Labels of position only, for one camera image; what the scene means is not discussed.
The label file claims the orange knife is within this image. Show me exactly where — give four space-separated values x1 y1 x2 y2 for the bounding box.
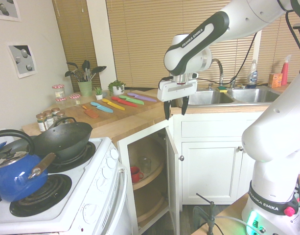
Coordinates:
81 104 99 119

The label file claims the black wok with wooden handle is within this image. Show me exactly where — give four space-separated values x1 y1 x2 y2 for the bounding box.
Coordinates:
27 117 93 181

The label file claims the narrow wooden window blind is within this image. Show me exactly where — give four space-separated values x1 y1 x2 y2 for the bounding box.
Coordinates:
51 0 101 86

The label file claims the green utensil holder cup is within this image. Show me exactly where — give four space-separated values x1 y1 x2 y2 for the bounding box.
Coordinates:
77 80 93 97

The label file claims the red mug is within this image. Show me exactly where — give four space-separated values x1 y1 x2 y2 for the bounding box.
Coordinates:
130 166 144 184

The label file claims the leafy plant in white pot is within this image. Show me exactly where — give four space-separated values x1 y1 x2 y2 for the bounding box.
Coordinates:
107 80 127 96

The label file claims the wide wooden window blind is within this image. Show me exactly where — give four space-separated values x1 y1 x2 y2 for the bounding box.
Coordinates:
106 0 300 89

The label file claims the black wide spatula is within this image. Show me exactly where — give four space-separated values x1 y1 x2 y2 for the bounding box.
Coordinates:
90 65 108 81

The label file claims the stainless steel double sink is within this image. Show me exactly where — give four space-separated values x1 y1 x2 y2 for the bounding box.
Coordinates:
186 87 284 106

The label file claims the clear glass jar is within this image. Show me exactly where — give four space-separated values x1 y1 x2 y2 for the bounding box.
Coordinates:
138 156 152 174

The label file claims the clear dish soap bottle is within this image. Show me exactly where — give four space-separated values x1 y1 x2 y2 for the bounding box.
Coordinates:
246 59 259 89

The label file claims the blue knife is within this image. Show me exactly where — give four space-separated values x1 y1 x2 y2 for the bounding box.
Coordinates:
90 101 114 113

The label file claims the black slotted turner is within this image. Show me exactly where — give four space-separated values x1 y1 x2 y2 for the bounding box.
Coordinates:
81 59 91 81

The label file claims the chrome faucet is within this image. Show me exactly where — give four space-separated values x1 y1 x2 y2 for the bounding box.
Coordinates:
207 58 238 90

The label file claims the tall jar with red-check lid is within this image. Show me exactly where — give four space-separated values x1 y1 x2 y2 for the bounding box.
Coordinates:
51 84 66 98

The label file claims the red knife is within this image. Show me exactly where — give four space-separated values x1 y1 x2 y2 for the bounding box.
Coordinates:
111 96 138 108

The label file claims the white electric stove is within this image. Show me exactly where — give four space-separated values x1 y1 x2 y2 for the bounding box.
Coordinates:
0 137 135 235

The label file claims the black kitchen spoon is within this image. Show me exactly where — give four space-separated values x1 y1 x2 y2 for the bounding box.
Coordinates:
66 62 80 74

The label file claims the short jar with red-check lid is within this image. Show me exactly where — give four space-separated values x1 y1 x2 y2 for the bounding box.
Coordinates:
55 97 68 110
69 94 81 106

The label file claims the blue kettle with black handle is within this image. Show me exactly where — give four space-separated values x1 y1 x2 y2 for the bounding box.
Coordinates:
0 129 50 203

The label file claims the white corner base cabinet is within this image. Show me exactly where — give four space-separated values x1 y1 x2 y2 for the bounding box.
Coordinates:
116 111 263 235

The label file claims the yellow knife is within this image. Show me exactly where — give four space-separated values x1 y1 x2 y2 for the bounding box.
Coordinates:
102 98 125 111

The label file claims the wooden table with black legs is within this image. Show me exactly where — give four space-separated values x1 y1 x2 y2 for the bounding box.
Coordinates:
209 192 253 235

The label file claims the wooden lazy susan shelf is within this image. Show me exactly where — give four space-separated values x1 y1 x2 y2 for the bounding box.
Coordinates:
129 137 165 190
135 190 169 223

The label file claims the orange cardboard box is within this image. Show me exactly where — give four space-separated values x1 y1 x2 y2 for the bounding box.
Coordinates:
268 72 283 88

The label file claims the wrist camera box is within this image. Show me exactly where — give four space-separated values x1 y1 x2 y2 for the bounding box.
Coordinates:
160 72 199 84

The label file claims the purple knife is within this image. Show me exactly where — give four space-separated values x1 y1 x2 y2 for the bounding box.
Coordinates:
127 92 157 103

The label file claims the pink spray bottle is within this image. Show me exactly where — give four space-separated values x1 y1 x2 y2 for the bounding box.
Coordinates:
280 54 293 86

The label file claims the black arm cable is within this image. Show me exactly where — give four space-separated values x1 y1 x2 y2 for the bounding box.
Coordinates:
229 31 259 85

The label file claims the black C-clamp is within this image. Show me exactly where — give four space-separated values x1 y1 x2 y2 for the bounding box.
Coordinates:
195 192 216 235

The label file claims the green knife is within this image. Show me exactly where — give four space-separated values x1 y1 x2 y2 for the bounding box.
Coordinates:
118 94 145 105

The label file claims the large wooden cutting board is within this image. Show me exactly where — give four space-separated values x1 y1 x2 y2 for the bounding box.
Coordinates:
64 91 165 128

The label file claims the grey shapes poster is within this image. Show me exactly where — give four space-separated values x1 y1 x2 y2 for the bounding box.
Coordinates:
0 0 22 22
6 43 39 79

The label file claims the white cabinet door with knob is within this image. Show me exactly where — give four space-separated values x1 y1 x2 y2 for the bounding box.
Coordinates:
164 126 186 235

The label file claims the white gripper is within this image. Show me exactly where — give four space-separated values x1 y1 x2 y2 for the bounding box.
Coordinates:
157 79 199 121

